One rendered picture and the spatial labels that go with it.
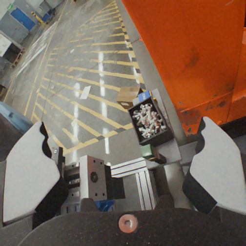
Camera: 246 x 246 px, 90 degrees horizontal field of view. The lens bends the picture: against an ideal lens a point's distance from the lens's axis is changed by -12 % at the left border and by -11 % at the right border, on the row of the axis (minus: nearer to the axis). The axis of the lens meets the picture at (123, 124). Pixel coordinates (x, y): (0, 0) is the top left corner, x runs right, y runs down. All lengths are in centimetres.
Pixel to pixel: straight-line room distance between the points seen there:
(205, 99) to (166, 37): 22
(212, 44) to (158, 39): 10
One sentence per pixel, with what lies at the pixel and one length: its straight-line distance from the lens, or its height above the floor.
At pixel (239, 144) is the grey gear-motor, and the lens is 72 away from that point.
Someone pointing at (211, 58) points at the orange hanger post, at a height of 88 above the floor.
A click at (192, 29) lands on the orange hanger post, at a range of 25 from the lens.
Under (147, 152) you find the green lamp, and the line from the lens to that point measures 47.
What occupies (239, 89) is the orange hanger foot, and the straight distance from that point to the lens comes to 49.
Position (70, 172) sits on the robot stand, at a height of 76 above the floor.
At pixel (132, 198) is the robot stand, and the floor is 21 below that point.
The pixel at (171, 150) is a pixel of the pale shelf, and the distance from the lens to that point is 67.
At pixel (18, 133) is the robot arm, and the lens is 39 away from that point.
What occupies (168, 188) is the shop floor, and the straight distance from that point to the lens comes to 112.
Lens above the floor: 109
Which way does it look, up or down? 51 degrees down
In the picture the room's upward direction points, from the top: 52 degrees counter-clockwise
